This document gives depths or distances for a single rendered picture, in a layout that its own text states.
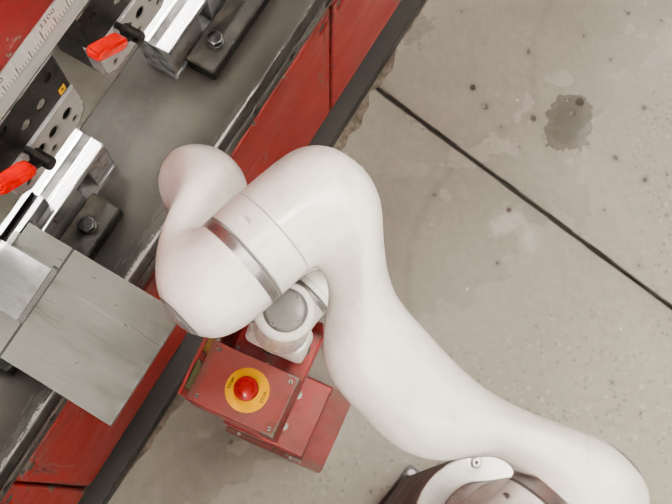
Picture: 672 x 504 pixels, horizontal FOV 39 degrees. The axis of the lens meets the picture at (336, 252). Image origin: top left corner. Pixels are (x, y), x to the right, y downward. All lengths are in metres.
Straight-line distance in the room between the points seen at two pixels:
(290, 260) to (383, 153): 1.62
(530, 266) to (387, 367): 1.59
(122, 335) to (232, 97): 0.45
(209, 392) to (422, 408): 0.72
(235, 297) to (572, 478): 0.35
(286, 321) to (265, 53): 0.52
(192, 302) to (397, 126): 1.70
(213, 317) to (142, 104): 0.78
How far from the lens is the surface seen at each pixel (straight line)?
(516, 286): 2.42
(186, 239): 0.89
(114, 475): 2.32
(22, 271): 1.41
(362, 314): 0.87
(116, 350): 1.36
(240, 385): 1.52
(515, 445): 0.90
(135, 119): 1.59
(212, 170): 0.97
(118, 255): 1.52
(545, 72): 2.63
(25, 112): 1.21
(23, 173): 1.20
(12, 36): 1.12
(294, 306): 1.28
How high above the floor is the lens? 2.31
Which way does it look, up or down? 75 degrees down
